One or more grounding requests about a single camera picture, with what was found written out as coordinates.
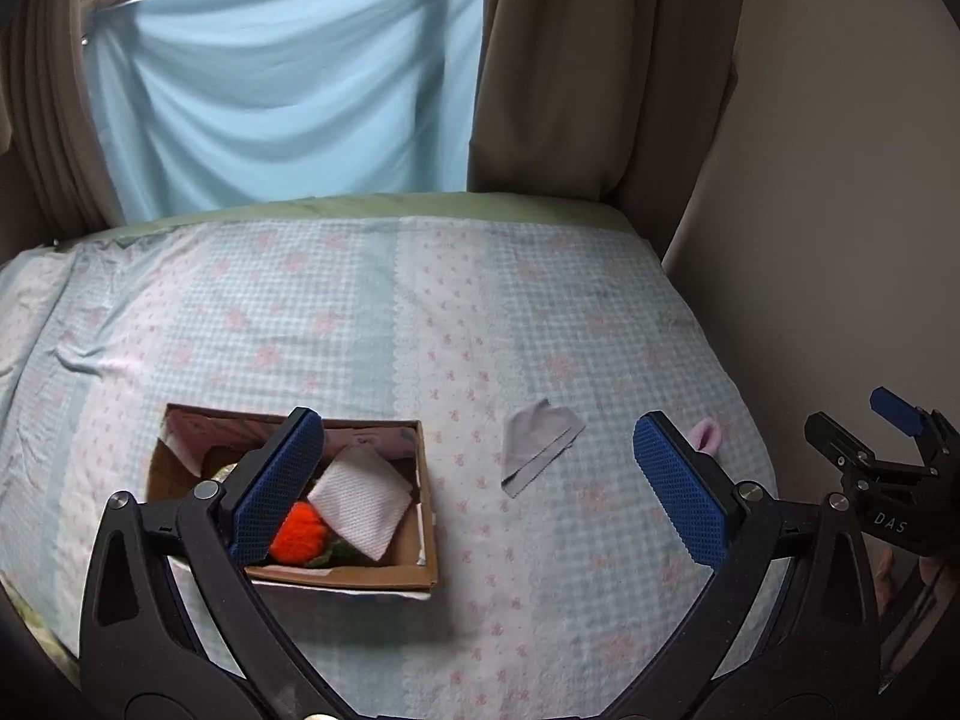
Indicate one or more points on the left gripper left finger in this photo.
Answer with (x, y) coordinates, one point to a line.
(172, 627)

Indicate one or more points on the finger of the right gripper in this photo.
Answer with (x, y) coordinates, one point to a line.
(848, 454)
(931, 431)

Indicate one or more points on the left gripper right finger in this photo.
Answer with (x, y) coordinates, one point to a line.
(785, 627)

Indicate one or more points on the orange fluffy pompom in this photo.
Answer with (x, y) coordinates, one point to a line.
(302, 538)

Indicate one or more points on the green wet wipes pack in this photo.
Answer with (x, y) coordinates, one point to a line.
(339, 553)

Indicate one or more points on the brown cardboard box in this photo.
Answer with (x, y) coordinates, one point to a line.
(196, 443)

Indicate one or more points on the white textured cloth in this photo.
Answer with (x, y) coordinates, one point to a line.
(363, 498)

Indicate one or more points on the silver glitter round pad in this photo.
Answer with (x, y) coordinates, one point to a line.
(221, 475)

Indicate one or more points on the person's hand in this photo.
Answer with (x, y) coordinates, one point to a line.
(885, 585)

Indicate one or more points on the grey microfiber cloth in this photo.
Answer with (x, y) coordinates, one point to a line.
(534, 437)

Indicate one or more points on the pastel checked floral bedspread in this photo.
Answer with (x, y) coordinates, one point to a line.
(547, 604)

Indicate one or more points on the green mattress sheet edge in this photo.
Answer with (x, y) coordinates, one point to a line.
(497, 207)

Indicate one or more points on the brown curtain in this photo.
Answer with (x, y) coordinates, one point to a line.
(608, 101)

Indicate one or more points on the light blue hanging cloth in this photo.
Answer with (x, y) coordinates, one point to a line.
(200, 105)

